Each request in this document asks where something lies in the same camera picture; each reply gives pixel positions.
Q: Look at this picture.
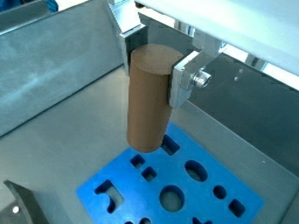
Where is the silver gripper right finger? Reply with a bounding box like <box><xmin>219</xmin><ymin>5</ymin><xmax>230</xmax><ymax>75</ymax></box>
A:
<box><xmin>170</xmin><ymin>30</ymin><xmax>227</xmax><ymax>109</ymax></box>

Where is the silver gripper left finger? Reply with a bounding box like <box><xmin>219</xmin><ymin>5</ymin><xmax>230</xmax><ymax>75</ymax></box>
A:
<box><xmin>107</xmin><ymin>0</ymin><xmax>147</xmax><ymax>72</ymax></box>

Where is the brown wooden cylinder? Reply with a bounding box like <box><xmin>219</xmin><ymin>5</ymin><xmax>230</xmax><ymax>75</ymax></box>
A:
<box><xmin>127</xmin><ymin>44</ymin><xmax>183</xmax><ymax>153</ymax></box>

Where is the blue shape sorter board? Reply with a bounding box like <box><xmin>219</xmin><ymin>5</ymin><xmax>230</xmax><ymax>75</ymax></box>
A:
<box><xmin>78</xmin><ymin>123</ymin><xmax>264</xmax><ymax>224</ymax></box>

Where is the dark grey corner bracket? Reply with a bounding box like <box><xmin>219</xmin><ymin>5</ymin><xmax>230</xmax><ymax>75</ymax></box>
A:
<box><xmin>0</xmin><ymin>180</ymin><xmax>49</xmax><ymax>224</ymax></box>

